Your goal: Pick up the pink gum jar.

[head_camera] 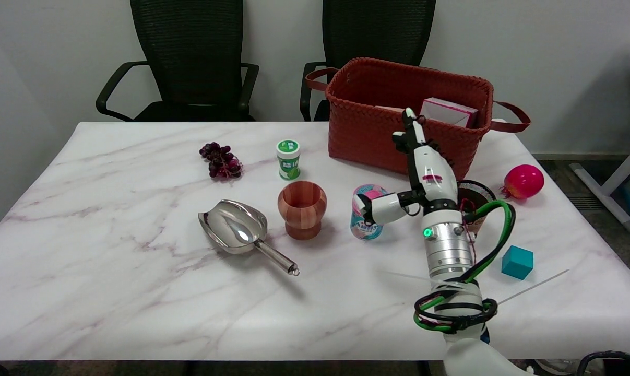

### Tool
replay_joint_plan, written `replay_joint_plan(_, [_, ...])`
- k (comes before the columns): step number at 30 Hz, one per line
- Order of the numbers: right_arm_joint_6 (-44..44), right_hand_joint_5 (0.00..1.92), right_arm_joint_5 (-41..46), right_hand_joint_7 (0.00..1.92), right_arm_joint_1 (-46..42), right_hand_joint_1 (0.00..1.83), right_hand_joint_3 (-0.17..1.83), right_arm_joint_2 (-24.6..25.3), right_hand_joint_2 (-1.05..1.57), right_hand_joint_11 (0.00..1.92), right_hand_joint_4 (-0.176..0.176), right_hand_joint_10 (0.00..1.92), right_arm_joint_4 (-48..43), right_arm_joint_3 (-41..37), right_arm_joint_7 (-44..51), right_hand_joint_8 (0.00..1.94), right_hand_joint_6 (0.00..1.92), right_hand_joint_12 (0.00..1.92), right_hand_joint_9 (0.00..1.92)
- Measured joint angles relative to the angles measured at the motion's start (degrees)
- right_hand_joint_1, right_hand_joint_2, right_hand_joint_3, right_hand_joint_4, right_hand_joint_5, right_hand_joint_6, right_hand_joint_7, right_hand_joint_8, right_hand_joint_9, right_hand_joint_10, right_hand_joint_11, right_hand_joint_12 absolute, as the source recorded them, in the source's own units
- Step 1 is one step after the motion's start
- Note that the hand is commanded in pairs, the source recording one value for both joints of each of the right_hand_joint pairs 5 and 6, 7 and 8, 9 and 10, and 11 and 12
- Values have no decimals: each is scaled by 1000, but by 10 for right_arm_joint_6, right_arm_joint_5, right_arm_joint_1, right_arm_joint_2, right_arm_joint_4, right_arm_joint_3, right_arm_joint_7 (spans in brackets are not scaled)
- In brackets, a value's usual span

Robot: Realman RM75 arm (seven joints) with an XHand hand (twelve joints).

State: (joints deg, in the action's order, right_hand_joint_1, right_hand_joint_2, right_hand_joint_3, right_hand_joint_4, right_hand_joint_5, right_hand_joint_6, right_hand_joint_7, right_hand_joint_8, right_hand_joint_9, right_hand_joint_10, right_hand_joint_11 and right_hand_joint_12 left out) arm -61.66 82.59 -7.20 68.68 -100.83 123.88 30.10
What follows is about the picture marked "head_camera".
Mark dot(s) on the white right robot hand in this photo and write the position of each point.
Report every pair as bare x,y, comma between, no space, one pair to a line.
432,175

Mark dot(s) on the pink gum jar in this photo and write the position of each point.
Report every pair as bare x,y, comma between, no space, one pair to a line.
364,232

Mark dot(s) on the green gum jar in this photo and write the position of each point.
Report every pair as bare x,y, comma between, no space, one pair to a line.
288,159

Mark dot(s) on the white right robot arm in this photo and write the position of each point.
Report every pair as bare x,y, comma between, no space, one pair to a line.
448,245

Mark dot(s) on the dark paper cup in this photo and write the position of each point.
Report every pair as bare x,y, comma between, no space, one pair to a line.
476,192

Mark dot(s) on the white pink box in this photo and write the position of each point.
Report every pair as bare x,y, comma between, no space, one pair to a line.
448,111

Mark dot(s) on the red woven basket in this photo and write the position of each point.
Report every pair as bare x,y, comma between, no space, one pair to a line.
367,130

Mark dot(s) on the pink pomegranate toy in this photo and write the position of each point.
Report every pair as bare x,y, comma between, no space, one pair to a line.
524,181

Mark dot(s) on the white zip tie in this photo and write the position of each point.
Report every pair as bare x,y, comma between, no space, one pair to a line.
534,286
406,275

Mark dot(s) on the teal cube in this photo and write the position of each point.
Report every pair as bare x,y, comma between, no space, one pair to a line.
517,262

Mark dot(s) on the wooden cup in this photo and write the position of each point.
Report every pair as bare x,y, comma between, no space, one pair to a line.
302,209

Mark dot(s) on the black office chair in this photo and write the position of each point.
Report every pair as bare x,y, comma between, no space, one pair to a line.
189,57
367,31

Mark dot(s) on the metal scoop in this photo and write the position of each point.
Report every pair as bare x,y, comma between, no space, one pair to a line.
234,227

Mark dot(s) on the dark purple grape bunch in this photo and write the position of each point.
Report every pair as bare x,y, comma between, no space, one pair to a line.
222,161

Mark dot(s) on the black curved tube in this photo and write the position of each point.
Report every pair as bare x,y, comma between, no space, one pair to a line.
612,356

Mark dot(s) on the white desk frame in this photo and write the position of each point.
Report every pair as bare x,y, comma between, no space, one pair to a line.
607,183

